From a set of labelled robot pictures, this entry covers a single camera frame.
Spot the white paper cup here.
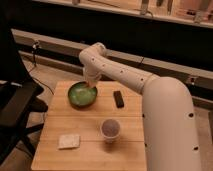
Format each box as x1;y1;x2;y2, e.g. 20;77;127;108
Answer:
100;119;120;143

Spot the black cable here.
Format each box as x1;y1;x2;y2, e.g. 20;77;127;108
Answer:
31;40;55;96

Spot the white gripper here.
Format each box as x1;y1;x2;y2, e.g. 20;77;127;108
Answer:
83;67;101;87

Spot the black office chair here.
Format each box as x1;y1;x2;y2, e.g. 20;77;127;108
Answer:
0;19;48;165

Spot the black rectangular block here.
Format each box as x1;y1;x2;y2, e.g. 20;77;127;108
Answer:
113;91;124;108

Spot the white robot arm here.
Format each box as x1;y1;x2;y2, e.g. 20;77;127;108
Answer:
79;43;202;171

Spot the green ceramic bowl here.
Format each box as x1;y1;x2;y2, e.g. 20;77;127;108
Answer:
68;81;98;108

